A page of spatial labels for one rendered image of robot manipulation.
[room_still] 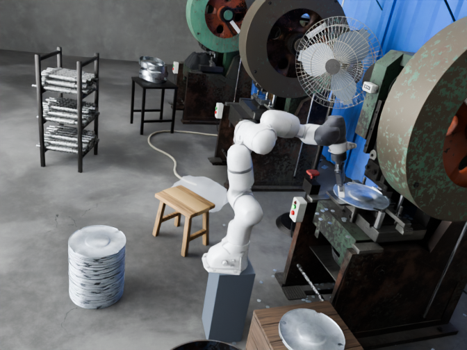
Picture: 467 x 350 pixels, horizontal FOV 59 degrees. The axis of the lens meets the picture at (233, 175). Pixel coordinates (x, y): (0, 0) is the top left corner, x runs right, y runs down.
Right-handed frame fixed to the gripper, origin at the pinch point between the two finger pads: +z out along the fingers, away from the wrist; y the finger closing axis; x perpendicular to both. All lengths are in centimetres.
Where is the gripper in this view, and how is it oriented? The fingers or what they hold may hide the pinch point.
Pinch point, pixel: (341, 190)
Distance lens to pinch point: 216.5
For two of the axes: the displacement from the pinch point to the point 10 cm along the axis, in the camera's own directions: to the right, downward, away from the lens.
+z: 1.5, 9.4, 3.0
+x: 9.0, 0.0, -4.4
